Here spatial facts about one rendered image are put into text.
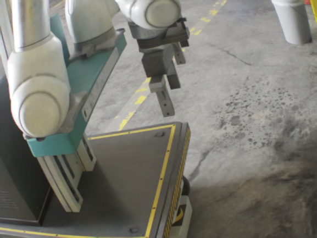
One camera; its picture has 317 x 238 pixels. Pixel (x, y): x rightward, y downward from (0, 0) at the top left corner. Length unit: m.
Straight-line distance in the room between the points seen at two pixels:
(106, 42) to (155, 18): 0.67
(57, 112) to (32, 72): 0.11
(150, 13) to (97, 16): 0.64
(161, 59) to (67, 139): 0.29
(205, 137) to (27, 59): 1.55
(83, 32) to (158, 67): 0.47
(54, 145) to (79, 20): 0.52
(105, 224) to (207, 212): 0.55
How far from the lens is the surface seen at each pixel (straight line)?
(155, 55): 1.18
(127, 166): 1.74
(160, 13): 0.96
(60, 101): 0.95
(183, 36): 1.19
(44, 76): 0.95
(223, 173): 2.10
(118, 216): 1.51
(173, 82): 1.34
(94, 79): 1.41
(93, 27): 1.59
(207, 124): 2.46
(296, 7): 3.06
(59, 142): 1.21
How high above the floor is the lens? 1.24
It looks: 28 degrees down
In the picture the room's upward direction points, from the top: 18 degrees counter-clockwise
